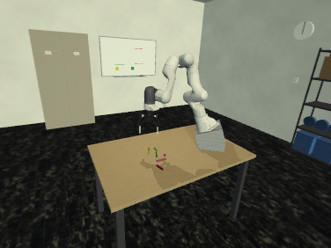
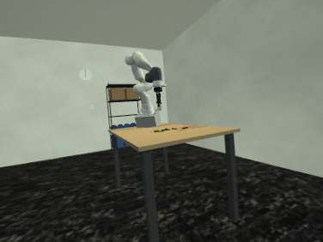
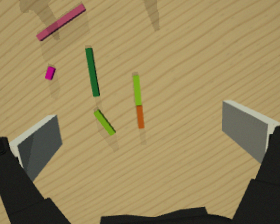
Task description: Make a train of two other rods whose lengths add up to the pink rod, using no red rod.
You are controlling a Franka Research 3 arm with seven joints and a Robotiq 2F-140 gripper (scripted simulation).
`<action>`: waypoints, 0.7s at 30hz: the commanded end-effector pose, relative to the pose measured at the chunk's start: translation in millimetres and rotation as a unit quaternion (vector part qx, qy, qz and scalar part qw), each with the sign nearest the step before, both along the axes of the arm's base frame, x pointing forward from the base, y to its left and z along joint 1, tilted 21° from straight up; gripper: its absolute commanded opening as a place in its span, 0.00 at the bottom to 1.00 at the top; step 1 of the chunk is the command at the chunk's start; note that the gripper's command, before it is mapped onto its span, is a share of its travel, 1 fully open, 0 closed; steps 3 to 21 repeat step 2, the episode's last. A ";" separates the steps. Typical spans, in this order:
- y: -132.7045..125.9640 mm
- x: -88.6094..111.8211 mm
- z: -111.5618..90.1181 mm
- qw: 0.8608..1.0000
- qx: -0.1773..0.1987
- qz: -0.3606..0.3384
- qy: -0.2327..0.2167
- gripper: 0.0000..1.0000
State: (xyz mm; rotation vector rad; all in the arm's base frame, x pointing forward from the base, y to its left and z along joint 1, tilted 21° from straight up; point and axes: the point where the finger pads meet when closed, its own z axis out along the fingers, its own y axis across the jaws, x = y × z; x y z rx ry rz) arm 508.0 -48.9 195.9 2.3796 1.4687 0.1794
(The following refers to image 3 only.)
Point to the pink rod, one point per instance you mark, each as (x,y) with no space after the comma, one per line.
(61,22)

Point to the magenta rod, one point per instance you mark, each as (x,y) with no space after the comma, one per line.
(50,73)

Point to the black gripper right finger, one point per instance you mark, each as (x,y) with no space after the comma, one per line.
(252,131)

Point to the orange rod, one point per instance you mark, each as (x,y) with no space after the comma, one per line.
(140,116)

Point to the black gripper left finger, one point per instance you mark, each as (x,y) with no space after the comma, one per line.
(33,149)

